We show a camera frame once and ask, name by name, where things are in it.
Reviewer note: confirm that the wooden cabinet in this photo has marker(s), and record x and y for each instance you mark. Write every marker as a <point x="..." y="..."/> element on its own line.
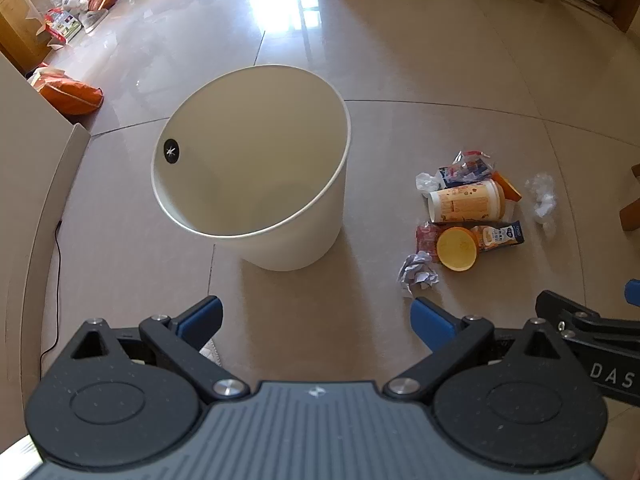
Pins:
<point x="22" y="15"/>

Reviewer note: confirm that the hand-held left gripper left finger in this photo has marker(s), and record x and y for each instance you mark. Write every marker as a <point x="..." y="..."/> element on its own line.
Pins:
<point x="202" y="317"/>

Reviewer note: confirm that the blue orange drink carton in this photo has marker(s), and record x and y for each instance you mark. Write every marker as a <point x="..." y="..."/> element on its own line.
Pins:
<point x="500" y="235"/>

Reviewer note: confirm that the white plastic trash bin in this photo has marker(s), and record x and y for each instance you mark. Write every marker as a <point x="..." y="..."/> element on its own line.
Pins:
<point x="260" y="170"/>

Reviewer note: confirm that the yellow cylindrical snack container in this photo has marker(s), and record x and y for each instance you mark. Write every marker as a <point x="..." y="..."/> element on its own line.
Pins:
<point x="467" y="202"/>

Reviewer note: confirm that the orange snack packet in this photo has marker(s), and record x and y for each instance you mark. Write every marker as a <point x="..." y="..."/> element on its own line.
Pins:
<point x="509" y="188"/>

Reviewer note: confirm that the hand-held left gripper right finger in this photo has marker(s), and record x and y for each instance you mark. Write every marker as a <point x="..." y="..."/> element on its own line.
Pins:
<point x="430" y="320"/>

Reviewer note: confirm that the colourful printed box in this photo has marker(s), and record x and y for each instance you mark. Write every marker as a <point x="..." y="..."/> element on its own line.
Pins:
<point x="62" y="24"/>

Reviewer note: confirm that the beige furniture panel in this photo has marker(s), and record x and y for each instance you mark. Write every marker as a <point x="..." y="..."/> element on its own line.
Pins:
<point x="30" y="210"/>

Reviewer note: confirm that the crumpled printed paper ball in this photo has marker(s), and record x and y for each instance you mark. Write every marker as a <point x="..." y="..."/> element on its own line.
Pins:
<point x="417" y="275"/>

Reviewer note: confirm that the large crumpled white tissue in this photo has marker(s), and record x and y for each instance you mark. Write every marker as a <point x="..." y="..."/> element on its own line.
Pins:
<point x="542" y="200"/>

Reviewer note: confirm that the orange plastic lid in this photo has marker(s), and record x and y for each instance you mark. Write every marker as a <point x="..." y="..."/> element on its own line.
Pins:
<point x="457" y="250"/>

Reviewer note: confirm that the white fabric item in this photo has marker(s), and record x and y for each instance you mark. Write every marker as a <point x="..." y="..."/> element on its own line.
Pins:
<point x="212" y="351"/>

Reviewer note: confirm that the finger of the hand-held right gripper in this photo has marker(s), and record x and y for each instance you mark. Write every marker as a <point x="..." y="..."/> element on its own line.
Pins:
<point x="633" y="292"/>
<point x="560" y="305"/>

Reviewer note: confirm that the clear blue plastic wrapper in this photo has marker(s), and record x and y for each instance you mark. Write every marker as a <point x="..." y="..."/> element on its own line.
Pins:
<point x="467" y="166"/>

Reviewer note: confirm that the grey slipper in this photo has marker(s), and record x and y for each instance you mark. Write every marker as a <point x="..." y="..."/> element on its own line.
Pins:
<point x="95" y="20"/>

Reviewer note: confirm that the basketball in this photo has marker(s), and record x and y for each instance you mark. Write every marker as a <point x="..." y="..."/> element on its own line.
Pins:
<point x="102" y="0"/>

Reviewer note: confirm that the red snack wrapper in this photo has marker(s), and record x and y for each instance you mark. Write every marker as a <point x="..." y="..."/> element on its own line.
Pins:
<point x="425" y="237"/>

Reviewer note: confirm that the orange woven bag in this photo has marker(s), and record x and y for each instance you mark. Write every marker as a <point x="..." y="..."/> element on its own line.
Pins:
<point x="70" y="92"/>

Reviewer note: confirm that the small crumpled white tissue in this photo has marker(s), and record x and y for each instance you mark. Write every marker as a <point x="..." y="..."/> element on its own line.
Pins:
<point x="425" y="181"/>

